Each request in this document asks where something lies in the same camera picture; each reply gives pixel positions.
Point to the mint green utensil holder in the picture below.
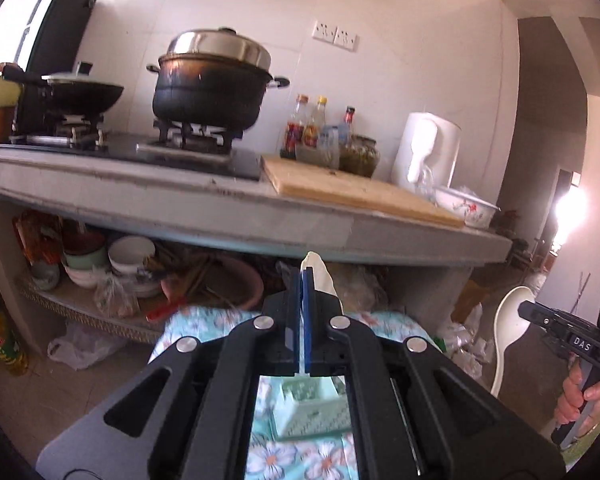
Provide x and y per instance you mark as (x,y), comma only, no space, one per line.
(305,410)

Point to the black wok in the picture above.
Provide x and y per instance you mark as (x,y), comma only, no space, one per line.
(80,97)

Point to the yellow cooking oil bottle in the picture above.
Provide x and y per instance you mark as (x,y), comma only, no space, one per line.
(2,345)

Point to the yellow cap sauce bottle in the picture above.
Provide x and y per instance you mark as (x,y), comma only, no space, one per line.
(314,127)

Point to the red cap sauce bottle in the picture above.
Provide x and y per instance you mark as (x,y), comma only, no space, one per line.
(347,120)

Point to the person's right hand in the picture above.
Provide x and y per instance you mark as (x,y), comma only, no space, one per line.
(570,395)

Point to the black stock pot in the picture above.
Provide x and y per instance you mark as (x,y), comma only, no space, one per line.
(205,100)

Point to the grey concrete counter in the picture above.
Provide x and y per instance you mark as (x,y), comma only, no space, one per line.
(180,200)

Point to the cardboard box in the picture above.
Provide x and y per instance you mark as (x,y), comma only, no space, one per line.
(467,300)

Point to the white ceramic spoon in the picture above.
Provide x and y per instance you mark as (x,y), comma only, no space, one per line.
(316,272)
(510,320)

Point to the orange cap sauce bottle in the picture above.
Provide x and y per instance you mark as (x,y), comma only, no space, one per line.
(294,132)

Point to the person's right forearm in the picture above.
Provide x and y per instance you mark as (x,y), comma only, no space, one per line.
(585,450)

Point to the white wall socket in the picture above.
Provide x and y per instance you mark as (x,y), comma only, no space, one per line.
(346,39)
(324,31)

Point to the blue white packet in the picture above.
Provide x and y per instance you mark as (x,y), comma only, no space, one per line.
(332,140)

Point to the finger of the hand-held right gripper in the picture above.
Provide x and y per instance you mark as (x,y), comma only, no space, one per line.
(535,316)

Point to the white electric kettle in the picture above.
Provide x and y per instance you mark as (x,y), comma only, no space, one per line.
(425,145)

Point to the patterned metal shelf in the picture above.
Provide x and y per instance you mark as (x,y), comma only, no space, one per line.
(80,315)

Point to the small floral bowl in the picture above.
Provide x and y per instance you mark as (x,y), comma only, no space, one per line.
(45,276)

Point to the glass pickle jar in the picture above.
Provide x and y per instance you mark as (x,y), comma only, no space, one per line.
(361,157)

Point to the steel pot lid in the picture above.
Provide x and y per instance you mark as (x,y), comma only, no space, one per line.
(215,47)

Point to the dark red bowl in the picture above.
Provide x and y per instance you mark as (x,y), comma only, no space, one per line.
(82,242)

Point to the green bowl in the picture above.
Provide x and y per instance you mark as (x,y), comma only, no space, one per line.
(85,259)

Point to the clear plastic container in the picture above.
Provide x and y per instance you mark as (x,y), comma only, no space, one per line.
(312,156)

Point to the red snack packets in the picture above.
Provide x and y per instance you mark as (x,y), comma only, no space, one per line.
(37,237)

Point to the glass wok lid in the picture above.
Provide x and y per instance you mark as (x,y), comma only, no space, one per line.
(75,79)

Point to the wooden cutting board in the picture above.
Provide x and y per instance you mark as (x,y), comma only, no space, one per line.
(355,192)

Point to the bundle of wooden chopsticks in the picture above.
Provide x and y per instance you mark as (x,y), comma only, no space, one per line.
(190,272)

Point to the white plastic bag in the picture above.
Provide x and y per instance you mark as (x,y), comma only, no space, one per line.
(80,350)

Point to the large white bowl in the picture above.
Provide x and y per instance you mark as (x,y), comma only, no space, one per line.
(130,255)

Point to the black box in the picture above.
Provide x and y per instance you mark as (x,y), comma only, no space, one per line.
(60,35)

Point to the stack of white bowls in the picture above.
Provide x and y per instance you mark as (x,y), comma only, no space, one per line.
(85,277)

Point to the clear plastic bag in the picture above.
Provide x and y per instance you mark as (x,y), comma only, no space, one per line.
(426,182)

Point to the stack of white plates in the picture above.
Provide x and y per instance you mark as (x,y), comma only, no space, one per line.
(147,286)

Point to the black gas stove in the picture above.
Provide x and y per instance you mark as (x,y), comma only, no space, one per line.
(130,152)

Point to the pink plastic basin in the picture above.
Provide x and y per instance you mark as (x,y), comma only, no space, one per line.
(235,280)

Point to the pile of white plastic bags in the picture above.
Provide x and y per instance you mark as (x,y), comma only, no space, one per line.
(467,345)

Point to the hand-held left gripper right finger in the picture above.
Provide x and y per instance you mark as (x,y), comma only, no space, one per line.
(311,330)

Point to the floral enamel basin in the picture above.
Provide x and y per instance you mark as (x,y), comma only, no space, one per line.
(467,207)

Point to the turquoise floral blanket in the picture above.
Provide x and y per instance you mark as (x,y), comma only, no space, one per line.
(200,320)

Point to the plastic bag with brown contents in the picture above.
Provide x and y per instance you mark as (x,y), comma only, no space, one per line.
(115,297)

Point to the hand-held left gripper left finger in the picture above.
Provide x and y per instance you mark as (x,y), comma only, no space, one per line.
(291,330)

